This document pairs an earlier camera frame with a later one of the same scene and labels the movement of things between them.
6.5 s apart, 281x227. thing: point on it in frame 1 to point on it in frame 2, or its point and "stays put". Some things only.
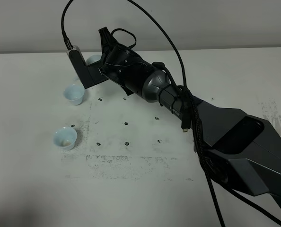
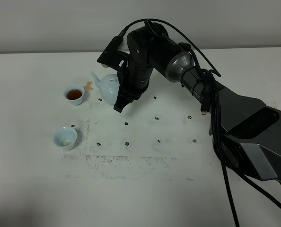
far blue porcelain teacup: (74, 93) stays put
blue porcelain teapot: (93, 58) to (109, 86)
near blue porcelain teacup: (65, 137) stays put
